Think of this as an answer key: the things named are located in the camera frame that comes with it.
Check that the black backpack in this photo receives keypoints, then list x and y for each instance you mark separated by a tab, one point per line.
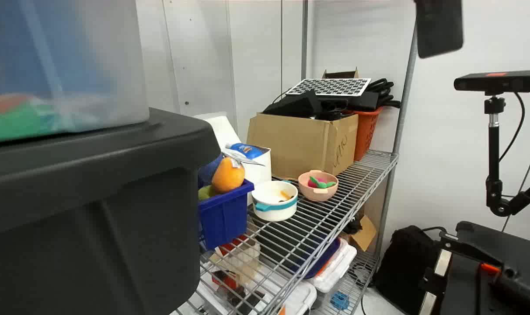
403	267

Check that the white bowl with teal handles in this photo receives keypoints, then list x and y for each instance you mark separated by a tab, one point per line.
275	200

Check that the black tripod camera stand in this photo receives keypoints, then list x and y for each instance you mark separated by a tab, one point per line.
494	85

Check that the blue plastic box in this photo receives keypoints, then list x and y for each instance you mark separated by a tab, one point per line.
223	218

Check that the white cardboard box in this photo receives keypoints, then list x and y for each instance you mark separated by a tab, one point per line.
254	160

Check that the orange yellow plush toy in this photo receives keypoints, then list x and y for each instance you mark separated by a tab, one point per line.
228	176

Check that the wire metal shelf rack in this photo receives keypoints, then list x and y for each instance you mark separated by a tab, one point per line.
235	57

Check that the pink bowl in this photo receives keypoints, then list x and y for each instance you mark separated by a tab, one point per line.
314	193

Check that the large black storage bin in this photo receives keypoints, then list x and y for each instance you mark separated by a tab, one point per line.
104	223

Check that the keyboard on cardboard box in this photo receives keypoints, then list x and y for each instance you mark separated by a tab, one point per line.
331	88

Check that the brown cardboard box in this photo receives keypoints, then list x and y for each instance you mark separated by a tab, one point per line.
301	144

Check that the green toy in pink bowl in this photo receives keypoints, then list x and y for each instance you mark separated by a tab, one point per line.
321	183

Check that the orange plastic bucket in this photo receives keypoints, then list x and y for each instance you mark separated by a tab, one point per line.
364	132

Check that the clear plastic storage tub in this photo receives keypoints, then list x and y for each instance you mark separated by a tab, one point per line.
69	67

